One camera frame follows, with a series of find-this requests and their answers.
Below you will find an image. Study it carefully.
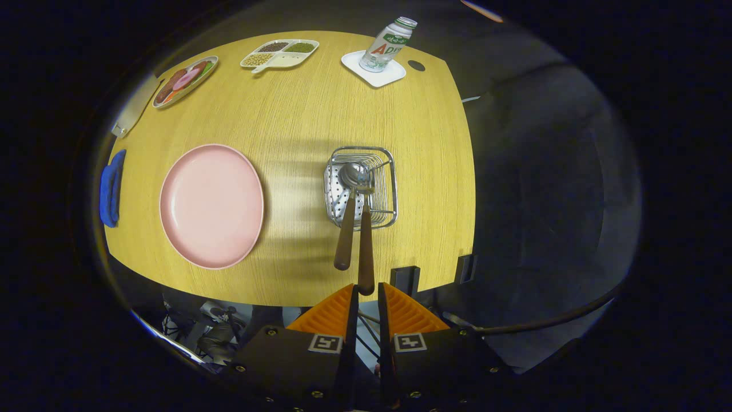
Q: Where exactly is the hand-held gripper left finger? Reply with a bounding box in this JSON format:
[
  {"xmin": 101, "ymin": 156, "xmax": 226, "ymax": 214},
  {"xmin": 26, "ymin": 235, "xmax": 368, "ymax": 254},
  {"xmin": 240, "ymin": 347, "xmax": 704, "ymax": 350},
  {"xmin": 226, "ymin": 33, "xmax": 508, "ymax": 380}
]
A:
[{"xmin": 220, "ymin": 283, "xmax": 359, "ymax": 412}]

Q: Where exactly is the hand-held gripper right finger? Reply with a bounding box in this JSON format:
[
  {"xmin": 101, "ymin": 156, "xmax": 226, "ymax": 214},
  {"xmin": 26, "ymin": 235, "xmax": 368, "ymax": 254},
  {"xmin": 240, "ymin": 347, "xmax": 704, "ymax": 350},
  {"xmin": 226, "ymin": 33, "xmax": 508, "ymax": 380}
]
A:
[{"xmin": 377, "ymin": 282, "xmax": 515, "ymax": 412}]

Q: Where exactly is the wooden-handled metal fork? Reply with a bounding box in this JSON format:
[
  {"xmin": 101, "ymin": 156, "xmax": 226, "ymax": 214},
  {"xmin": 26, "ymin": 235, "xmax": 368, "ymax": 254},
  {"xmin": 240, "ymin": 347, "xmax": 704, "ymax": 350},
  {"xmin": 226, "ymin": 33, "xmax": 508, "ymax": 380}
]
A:
[{"xmin": 356, "ymin": 172, "xmax": 376, "ymax": 296}]

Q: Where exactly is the black table clamp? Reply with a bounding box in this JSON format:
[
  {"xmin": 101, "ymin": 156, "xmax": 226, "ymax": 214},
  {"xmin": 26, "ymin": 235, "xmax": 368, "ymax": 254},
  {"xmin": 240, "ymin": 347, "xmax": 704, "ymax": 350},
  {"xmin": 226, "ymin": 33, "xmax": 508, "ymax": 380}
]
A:
[
  {"xmin": 456, "ymin": 253, "xmax": 478, "ymax": 284},
  {"xmin": 390, "ymin": 266, "xmax": 421, "ymax": 295}
]

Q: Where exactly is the pink plate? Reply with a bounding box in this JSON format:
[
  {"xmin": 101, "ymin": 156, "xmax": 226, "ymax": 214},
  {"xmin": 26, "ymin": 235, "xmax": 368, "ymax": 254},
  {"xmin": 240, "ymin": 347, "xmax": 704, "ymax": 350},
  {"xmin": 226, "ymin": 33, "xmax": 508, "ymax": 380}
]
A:
[{"xmin": 160, "ymin": 144, "xmax": 265, "ymax": 270}]

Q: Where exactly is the white square coaster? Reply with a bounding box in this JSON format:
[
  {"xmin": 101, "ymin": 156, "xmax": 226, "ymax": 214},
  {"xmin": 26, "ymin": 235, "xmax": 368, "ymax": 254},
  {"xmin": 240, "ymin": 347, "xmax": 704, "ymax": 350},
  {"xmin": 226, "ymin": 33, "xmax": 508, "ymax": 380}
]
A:
[{"xmin": 341, "ymin": 50, "xmax": 407, "ymax": 88}]

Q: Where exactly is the blue cloth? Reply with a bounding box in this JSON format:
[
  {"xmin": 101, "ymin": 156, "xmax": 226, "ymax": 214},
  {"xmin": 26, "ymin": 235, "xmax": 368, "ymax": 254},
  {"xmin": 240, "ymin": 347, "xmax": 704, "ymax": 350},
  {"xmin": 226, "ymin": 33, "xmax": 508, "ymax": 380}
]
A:
[{"xmin": 100, "ymin": 149, "xmax": 127, "ymax": 228}]

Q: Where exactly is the white divided tray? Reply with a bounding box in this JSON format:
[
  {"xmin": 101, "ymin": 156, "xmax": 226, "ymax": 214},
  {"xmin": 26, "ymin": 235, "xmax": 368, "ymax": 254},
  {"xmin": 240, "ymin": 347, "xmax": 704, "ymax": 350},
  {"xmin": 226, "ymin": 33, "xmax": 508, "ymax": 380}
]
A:
[{"xmin": 240, "ymin": 39, "xmax": 320, "ymax": 74}]

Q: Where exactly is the white drink bottle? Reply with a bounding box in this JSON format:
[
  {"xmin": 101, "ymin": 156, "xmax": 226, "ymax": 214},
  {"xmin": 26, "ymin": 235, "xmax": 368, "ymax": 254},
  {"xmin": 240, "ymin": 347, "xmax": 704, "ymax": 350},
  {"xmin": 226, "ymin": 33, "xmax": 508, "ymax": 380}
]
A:
[{"xmin": 360, "ymin": 17, "xmax": 418, "ymax": 73}]

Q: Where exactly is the oval plate of toy food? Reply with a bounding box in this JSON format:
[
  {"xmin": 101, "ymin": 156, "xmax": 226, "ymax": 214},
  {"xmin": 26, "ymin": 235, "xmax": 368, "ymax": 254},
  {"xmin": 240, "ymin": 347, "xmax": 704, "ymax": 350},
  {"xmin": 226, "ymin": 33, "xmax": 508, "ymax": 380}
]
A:
[{"xmin": 152, "ymin": 56, "xmax": 219, "ymax": 109}]

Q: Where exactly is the brown toy sausage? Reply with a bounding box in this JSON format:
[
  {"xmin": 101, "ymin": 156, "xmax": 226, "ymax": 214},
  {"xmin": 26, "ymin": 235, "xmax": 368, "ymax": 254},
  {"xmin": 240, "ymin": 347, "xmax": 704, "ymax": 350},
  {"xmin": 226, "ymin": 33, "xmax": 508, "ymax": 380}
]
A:
[{"xmin": 154, "ymin": 69, "xmax": 186, "ymax": 105}]

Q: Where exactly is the white toaster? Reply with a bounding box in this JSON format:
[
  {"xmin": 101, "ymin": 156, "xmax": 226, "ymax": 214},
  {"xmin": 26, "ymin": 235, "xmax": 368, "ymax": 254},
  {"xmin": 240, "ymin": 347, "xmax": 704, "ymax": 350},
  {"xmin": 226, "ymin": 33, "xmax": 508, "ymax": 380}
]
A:
[{"xmin": 111, "ymin": 74, "xmax": 161, "ymax": 138}]

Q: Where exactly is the wooden-handled metal spoon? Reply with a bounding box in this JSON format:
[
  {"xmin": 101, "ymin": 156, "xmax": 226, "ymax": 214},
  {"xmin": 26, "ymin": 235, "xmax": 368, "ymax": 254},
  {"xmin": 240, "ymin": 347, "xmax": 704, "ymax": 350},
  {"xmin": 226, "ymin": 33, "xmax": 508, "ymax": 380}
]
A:
[{"xmin": 334, "ymin": 163, "xmax": 369, "ymax": 271}]

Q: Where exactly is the metal wire basket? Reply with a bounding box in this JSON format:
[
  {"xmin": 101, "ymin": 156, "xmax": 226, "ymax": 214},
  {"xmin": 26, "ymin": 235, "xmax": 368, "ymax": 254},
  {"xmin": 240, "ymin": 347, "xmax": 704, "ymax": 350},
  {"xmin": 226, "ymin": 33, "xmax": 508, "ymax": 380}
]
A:
[{"xmin": 324, "ymin": 146, "xmax": 398, "ymax": 229}]

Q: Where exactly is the thick black cable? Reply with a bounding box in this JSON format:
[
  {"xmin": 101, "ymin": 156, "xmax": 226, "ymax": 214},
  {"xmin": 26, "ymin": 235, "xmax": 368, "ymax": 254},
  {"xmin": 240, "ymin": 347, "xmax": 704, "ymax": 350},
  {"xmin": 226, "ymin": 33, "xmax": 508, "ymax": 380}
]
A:
[{"xmin": 440, "ymin": 280, "xmax": 624, "ymax": 335}]

